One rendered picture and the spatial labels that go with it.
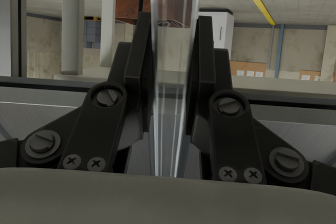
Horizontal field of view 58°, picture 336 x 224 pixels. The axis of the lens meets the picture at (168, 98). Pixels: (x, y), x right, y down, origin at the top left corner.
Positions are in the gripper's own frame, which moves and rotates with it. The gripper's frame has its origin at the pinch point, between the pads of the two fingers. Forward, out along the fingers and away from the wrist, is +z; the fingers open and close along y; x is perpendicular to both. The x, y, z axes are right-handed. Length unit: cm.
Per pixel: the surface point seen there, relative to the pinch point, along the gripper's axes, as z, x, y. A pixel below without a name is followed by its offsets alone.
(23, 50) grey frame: 23.5, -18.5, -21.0
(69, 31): 34.4, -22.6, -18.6
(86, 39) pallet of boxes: 819, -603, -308
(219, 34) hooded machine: 537, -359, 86
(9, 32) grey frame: 22.5, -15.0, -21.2
